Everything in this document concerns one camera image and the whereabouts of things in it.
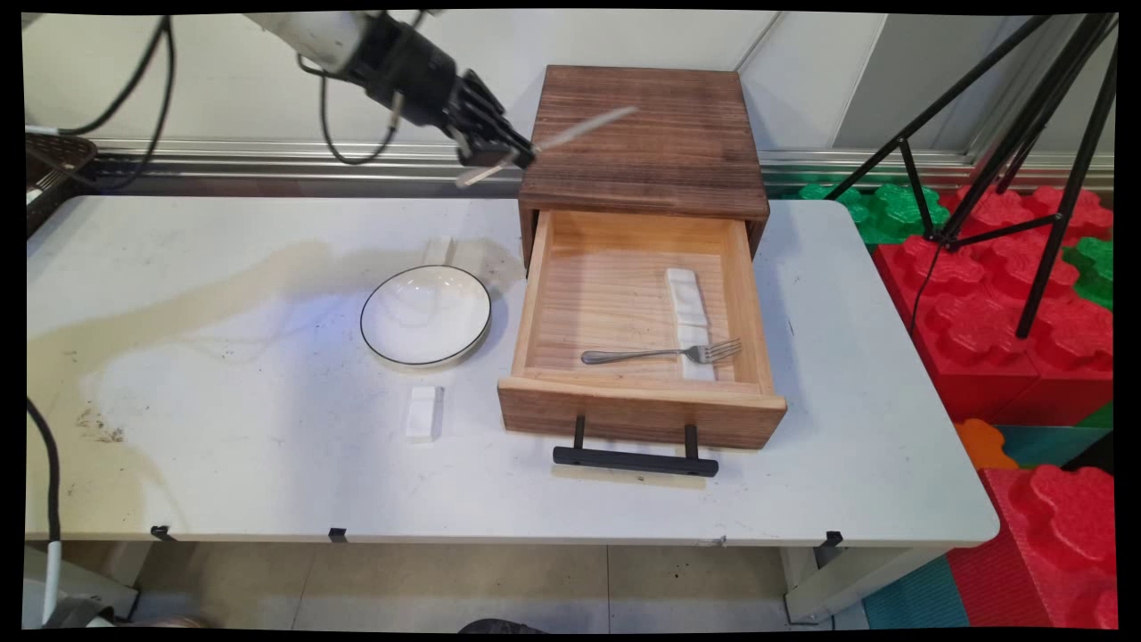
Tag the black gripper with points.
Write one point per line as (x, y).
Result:
(410, 69)

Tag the dark wooden drawer cabinet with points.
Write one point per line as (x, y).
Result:
(646, 152)

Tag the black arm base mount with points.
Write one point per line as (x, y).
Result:
(58, 156)

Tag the light wooden drawer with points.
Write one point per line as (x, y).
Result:
(637, 410)

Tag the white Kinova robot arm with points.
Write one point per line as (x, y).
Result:
(312, 34)

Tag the teal foam mat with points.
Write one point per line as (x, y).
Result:
(918, 596)

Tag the black tripod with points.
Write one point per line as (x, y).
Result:
(1065, 214)

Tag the small white cutlery rest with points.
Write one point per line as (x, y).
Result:
(423, 412)
(439, 251)

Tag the white table leg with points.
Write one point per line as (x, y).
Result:
(838, 584)

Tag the orange foam block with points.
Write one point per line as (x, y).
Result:
(982, 443)

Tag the white plate with black rim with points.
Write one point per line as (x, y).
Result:
(426, 316)

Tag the silver metal knife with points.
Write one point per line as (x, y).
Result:
(579, 127)

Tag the long white cutlery rest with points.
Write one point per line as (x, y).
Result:
(691, 312)

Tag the silver metal fork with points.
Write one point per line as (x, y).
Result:
(660, 353)

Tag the aluminium wall rail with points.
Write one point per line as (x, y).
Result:
(267, 165)

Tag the green foam block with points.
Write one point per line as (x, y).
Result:
(1095, 267)
(878, 209)

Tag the large red foam block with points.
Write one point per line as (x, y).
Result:
(980, 339)

